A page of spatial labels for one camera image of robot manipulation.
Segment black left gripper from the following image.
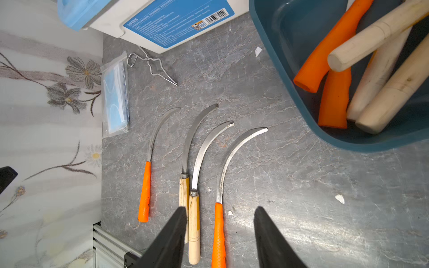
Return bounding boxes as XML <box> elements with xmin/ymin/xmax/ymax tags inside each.
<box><xmin>0</xmin><ymin>166</ymin><xmax>18</xmax><ymax>194</ymax></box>

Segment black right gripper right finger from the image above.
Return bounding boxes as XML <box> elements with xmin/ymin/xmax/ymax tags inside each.
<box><xmin>254</xmin><ymin>206</ymin><xmax>307</xmax><ymax>268</ymax></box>

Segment white paper scrap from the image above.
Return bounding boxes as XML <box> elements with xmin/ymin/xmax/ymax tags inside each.
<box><xmin>335</xmin><ymin>194</ymin><xmax>345</xmax><ymax>204</ymax></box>
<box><xmin>255</xmin><ymin>46</ymin><xmax>262</xmax><ymax>57</ymax></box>

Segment white paper scrap right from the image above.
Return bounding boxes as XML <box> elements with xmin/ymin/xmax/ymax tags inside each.
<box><xmin>335</xmin><ymin>194</ymin><xmax>345</xmax><ymax>204</ymax></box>

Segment white box with blue lid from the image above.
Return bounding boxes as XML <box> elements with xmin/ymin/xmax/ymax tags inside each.
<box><xmin>57</xmin><ymin>0</ymin><xmax>249</xmax><ymax>54</ymax></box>

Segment blue face masks pack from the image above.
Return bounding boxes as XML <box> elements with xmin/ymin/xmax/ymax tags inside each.
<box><xmin>101</xmin><ymin>51</ymin><xmax>130</xmax><ymax>138</ymax></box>

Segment teal plastic storage tray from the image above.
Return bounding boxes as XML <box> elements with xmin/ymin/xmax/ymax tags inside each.
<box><xmin>249</xmin><ymin>1</ymin><xmax>429</xmax><ymax>153</ymax></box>

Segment silver metal tongs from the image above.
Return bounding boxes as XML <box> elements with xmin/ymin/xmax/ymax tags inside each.
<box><xmin>126</xmin><ymin>46</ymin><xmax>178</xmax><ymax>86</ymax></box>

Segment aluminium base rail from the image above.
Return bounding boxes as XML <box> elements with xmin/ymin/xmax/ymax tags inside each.
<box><xmin>93</xmin><ymin>222</ymin><xmax>143</xmax><ymax>268</ymax></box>

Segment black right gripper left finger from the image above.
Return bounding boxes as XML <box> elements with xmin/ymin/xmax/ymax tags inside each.
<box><xmin>132</xmin><ymin>207</ymin><xmax>187</xmax><ymax>268</ymax></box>

